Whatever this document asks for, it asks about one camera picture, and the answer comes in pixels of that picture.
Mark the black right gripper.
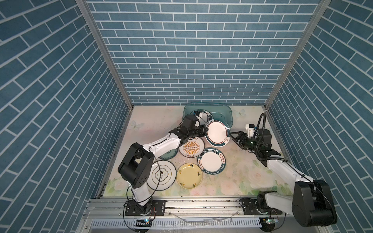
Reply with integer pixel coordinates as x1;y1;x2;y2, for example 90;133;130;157
229;132;260;153

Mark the white plate green red rim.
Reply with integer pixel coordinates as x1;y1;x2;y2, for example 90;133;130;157
191;109;214;127

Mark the white plate green lettered rim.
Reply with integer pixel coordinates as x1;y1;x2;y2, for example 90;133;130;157
197;148;226;175

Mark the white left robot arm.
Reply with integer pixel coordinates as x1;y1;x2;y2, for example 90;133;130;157
118;114;208;207

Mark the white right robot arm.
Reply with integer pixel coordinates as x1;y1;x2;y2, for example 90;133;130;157
230;128;338;227

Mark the teal plastic bin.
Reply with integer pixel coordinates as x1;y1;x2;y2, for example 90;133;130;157
183;103;234;127

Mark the orange sunburst plate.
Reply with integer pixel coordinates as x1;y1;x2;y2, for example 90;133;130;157
179;137;205;158

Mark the teal patterned small plate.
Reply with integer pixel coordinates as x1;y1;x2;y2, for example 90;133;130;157
159;149;178;160

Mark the yellow plate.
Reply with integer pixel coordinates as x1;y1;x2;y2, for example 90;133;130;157
176;163;203;189

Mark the white plate black quatrefoil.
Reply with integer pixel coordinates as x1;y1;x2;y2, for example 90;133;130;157
147;160;176;191

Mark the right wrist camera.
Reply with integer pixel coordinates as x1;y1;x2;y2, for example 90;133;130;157
245;124;255;138

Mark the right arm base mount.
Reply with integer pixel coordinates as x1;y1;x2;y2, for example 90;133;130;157
239;197;261;215

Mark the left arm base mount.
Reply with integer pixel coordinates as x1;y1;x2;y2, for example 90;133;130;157
124;200;166;216

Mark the metal base rail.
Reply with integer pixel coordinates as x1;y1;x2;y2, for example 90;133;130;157
78;196;324;233

